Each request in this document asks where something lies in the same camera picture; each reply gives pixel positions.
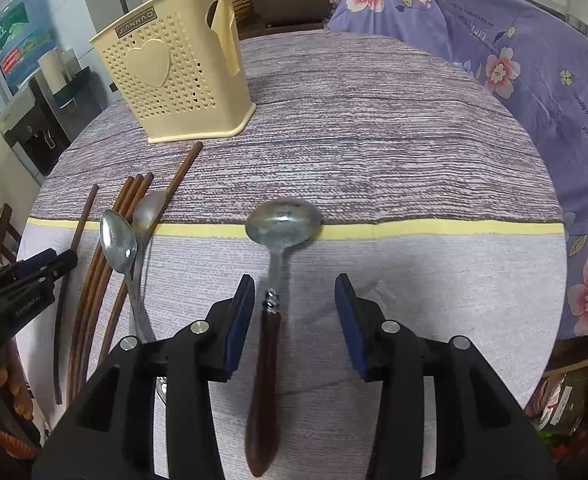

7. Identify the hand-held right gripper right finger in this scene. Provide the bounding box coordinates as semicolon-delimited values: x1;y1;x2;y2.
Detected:
334;273;557;480

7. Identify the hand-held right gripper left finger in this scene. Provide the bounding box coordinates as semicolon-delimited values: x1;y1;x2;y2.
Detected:
31;274;256;480

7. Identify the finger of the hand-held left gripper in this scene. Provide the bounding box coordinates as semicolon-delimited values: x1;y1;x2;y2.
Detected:
14;248;60;282
38;251;80;285

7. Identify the dark chopstick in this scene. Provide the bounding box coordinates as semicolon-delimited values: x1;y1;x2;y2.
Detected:
54;184;100;406

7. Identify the wooden handled metal spoon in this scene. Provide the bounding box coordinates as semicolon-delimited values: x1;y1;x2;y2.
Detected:
244;198;323;478

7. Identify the cream plastic utensil holder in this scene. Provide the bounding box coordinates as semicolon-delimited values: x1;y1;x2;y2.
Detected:
90;0;258;145

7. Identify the water dispenser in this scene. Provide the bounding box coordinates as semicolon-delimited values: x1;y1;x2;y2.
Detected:
0;67;100;181

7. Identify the purple striped tablecloth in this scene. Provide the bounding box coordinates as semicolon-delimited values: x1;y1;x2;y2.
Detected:
16;27;570;478

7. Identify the white paper cup stack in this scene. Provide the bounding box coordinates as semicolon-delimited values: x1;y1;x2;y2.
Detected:
39;49;68;92

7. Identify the blue water jug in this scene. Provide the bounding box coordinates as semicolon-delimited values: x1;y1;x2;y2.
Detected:
0;0;57;86

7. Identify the pile of packaged goods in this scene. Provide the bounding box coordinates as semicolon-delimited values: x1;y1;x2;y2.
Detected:
524;335;588;456

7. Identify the purple floral sheet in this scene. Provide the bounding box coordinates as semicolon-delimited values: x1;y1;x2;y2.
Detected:
326;0;588;341

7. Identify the woven wash basin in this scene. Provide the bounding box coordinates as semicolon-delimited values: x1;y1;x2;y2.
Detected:
231;0;255;37

